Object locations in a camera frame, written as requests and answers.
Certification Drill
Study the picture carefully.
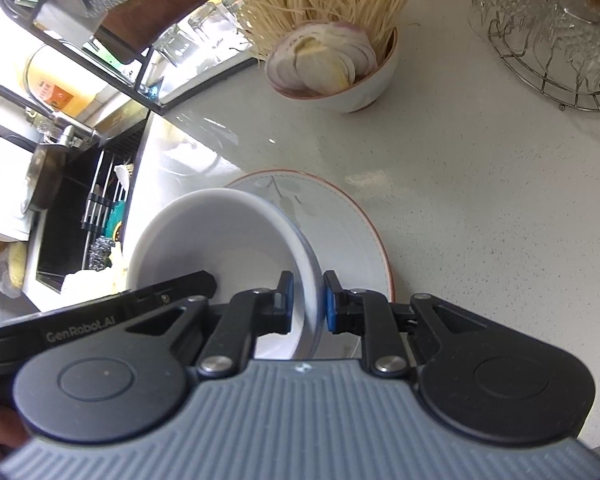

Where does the tall chrome faucet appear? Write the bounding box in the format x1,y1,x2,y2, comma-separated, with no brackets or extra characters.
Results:
0,80,101,148

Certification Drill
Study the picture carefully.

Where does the yellow dish cloth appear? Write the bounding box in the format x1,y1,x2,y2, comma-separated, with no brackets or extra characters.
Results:
60,247,133,297

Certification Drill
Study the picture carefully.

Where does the steel wool scrubber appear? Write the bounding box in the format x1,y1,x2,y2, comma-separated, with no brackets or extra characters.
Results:
87,237,116,273

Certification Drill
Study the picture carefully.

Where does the black kitchen sink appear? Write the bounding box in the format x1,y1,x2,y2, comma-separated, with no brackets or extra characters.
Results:
22,110,151,296

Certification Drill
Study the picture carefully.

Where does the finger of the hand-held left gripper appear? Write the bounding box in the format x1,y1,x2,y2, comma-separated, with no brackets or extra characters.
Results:
127,270,219,311

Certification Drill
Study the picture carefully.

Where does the orange detergent bottle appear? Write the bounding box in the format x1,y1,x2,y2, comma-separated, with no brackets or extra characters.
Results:
25,45,111,116

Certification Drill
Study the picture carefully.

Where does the cluster of patterned glass cups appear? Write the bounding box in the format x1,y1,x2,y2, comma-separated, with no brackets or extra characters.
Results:
467,0,600,93

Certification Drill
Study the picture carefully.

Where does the stainless steel pot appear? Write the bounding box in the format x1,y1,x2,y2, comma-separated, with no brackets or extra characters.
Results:
22,142,68,213

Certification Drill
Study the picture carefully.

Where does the white bowl with brown rim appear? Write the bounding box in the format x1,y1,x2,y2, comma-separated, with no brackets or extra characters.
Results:
265,27,400,113

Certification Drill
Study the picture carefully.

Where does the white leaf-print plate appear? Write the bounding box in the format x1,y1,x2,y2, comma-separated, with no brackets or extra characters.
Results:
224,170,395,361

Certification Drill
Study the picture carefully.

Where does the sliced red onion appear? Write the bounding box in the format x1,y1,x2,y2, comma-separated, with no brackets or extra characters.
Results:
270,22,378,95

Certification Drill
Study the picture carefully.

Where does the black dish rack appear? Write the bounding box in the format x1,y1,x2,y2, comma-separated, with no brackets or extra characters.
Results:
0,0,261,116

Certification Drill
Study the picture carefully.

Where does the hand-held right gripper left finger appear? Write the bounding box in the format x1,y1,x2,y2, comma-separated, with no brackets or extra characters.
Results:
122,271,296,380

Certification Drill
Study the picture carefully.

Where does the white drip tray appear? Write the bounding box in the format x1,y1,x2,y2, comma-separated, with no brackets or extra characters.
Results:
150,50,251,106

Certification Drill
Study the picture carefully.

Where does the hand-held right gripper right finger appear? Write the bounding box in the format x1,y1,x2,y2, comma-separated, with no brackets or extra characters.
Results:
324,271,486,378

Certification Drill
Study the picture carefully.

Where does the small white bowl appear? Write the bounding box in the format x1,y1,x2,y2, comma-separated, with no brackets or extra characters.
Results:
127,187,326,361

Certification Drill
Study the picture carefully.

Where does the black sink drain rack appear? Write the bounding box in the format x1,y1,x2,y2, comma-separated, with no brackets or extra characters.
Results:
82,150,136,271

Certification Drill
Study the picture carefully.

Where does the metal wire basket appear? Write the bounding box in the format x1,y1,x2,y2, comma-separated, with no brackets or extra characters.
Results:
487,15,600,112

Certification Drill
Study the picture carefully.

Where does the teal flower-shaped sponge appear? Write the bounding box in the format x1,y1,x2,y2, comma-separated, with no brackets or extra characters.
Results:
104,200,126,241

